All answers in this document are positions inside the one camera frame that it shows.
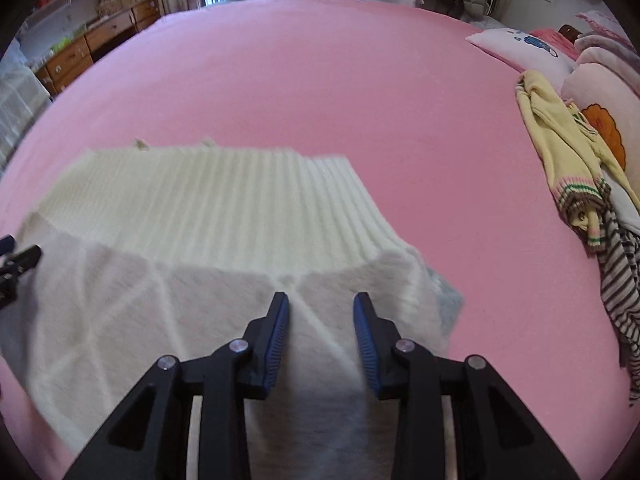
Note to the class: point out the yellow knit sweater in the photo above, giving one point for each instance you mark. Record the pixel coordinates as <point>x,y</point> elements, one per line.
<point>555,150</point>

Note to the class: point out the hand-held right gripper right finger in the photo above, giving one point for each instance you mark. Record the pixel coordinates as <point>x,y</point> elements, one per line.
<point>367,350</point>

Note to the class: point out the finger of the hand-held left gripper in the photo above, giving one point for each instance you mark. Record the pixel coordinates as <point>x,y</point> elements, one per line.
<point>5,245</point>
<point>22,260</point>

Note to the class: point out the wooden desk with drawers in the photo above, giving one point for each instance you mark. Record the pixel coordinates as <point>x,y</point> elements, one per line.
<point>70,57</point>

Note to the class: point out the stack of pink blankets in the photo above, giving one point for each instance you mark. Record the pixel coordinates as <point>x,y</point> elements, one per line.
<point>605,45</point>

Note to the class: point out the red pink pillow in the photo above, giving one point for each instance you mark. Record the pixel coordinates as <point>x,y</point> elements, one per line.
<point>547,37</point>

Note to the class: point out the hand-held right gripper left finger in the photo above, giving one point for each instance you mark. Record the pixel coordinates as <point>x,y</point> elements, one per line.
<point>272,350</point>

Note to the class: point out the striped garment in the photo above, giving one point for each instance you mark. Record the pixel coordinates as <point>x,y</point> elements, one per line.
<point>620,285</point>

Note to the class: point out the pink bed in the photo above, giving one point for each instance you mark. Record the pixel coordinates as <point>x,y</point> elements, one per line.
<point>325,85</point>

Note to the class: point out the wooden headboard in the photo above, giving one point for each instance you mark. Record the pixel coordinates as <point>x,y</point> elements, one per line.
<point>570,32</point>

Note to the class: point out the pale white garment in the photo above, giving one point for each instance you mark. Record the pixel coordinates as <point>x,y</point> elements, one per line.
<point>625,205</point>

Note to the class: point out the pillow with orange cartoon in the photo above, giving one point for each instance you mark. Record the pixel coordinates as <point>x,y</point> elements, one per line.
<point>585,85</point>

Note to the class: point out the white pillow with blue print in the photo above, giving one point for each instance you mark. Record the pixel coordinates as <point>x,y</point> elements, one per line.
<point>505,45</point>

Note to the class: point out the grey diamond knit sweater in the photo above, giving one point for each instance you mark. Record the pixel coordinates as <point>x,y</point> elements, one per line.
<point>200,200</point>

